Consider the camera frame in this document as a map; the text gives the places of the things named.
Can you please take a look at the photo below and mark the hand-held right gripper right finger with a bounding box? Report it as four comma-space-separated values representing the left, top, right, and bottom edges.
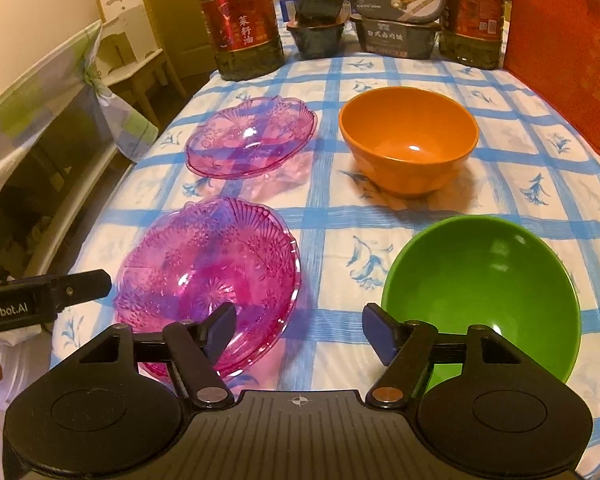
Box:
362, 302, 526, 408

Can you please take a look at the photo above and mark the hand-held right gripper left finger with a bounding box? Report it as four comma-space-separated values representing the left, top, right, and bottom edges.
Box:
77, 302, 238, 408

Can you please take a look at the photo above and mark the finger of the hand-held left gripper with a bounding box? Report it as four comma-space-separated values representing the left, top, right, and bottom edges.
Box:
50, 268, 114, 307

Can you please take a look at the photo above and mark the orange bowl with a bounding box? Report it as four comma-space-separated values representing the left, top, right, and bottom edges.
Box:
338, 86, 480, 197

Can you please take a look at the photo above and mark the pink glass bowl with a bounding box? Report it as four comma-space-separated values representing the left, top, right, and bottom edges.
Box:
114, 197, 302, 387

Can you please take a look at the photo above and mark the green plastic bowl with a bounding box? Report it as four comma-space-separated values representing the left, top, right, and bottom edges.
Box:
381, 215, 581, 392

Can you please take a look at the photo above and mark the blue checked tablecloth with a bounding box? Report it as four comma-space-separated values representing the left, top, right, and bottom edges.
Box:
50, 0, 600, 480

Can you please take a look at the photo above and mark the pink glass plate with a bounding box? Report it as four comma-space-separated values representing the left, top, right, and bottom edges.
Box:
184, 95, 319, 180

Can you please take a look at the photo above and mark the dark square container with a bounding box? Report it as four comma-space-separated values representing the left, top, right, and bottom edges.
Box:
287, 18, 345, 60

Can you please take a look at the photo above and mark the red label oil bottle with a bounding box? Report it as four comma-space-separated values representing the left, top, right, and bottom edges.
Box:
436, 0, 507, 70
196, 0, 286, 81

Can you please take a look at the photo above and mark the orange fabric bag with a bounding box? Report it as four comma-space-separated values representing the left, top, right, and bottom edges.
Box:
502, 0, 600, 156

